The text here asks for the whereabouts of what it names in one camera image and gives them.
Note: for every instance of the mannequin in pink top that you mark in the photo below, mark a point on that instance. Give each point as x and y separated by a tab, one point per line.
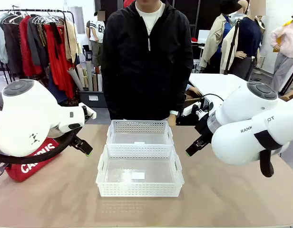
285	40

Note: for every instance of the mannequin in navy top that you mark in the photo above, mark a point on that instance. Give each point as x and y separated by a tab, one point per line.
248	40

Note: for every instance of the white perforated plastic basket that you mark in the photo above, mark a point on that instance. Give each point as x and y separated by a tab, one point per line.
139	126
139	190

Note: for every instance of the dark blue garment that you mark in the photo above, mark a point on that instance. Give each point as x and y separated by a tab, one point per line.
55	90

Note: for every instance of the black metal clothes rack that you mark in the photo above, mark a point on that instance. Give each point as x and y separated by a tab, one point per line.
30	10

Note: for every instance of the long red hanging dress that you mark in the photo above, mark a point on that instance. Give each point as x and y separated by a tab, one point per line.
58	66

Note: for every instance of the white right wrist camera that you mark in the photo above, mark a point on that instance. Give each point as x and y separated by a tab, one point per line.
191	109

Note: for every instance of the beige hanging garment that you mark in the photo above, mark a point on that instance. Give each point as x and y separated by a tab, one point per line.
71	42

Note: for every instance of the red Campus zipper pouch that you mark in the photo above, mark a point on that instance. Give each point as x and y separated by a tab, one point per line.
14	174

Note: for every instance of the brown cardboard box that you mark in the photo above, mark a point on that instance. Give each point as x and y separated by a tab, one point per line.
191	101

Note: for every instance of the mannequin in beige trench coat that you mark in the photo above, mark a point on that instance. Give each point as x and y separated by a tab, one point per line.
213	40

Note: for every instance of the beige paper roll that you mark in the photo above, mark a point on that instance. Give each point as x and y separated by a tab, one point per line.
80	76

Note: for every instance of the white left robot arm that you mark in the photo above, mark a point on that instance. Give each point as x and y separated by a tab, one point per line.
25	118

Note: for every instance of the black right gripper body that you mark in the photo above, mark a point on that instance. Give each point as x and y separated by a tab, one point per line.
203	128

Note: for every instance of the tall grey paper roll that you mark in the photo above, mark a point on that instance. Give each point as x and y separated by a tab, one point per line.
89	76

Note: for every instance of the person's right forearm black sleeve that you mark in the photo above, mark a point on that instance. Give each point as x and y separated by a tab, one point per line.
108	95

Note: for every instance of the red hanging jacket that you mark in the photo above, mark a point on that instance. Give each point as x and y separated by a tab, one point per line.
25	47

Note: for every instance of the person in black jacket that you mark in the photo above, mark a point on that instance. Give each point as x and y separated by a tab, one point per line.
146	71

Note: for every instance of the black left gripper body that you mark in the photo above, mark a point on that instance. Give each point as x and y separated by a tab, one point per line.
78	142

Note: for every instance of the person in white jersey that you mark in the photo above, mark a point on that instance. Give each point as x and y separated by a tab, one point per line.
97	31

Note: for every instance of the white table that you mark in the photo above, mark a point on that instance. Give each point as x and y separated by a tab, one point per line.
215	83

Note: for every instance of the dark brown hanging coat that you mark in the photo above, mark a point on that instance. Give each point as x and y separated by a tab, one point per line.
12	42

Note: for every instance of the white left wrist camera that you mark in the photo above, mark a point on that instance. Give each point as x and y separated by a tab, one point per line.
90	114

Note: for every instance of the person's left hand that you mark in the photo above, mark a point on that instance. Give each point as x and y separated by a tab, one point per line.
172	120

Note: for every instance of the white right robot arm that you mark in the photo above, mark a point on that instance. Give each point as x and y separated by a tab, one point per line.
244	118

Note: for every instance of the white smartwatch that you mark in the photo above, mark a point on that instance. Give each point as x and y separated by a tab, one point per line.
174	113

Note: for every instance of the grey hanging jacket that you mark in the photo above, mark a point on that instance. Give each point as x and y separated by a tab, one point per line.
34	42

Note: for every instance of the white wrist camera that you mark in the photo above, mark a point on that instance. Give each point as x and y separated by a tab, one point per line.
191	109
90	114

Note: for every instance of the dark grey storage bin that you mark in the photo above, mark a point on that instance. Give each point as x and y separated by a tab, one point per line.
94	99

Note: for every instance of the person's left forearm black sleeve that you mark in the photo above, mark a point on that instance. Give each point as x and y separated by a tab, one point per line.
184	95

